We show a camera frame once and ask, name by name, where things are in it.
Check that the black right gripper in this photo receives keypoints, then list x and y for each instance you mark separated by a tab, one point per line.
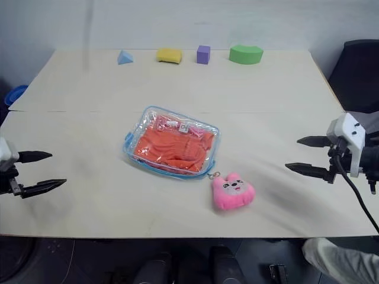
334	161

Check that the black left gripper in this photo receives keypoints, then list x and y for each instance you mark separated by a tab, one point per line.
10	182

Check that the clear pouch with orange cloth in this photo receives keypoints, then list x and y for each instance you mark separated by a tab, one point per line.
139	133

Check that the orange cloth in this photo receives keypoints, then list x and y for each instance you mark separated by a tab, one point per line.
171	149

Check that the blue round container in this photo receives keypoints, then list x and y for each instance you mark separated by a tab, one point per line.
14	94

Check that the black chair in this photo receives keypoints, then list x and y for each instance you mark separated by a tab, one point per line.
358	77

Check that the green foam curved block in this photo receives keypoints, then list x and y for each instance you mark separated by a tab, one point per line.
245	54

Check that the blue foam triangular block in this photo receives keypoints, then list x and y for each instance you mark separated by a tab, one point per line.
125	58

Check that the purple foam cube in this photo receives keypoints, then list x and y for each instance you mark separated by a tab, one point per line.
203	54

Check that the yellow foam block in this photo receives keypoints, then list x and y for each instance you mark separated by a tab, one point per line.
168	55

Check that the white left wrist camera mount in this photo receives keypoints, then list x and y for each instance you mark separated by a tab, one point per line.
5	154

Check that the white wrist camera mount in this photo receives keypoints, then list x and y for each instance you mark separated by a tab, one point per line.
5	154
349	130

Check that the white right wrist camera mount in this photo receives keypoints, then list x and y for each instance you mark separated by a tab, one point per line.
349	130

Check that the small black bracket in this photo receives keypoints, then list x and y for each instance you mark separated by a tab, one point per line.
278	274

